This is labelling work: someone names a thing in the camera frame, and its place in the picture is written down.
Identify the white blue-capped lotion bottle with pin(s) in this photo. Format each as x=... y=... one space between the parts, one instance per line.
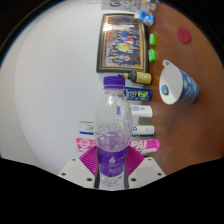
x=141 y=111

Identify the blue painted ceramic mug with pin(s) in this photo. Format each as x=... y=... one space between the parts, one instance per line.
x=186 y=88

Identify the clear purple-capped water bottle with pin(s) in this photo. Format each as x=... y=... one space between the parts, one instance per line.
x=112 y=133

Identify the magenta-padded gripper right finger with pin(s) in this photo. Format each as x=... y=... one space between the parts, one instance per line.
x=136 y=160

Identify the dark blue pump bottle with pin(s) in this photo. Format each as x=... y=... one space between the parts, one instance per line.
x=140 y=94

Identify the brown yellow-labelled bottle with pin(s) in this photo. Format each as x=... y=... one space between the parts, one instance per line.
x=141 y=77

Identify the blue tissue pack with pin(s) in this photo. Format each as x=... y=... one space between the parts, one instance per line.
x=146 y=17

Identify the pink shuttlecock tube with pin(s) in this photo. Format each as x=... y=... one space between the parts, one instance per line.
x=148 y=145

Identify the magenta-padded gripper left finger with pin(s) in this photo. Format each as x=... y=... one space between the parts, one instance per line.
x=87 y=160

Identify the flat round red coaster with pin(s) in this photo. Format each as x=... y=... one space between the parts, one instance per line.
x=184 y=35

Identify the white shuttlecock tube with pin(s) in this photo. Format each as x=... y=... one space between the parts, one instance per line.
x=145 y=129

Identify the framed group photo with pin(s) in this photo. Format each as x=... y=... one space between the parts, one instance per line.
x=123 y=43

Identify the small green pack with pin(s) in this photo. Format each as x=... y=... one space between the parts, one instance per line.
x=152 y=39
x=152 y=55

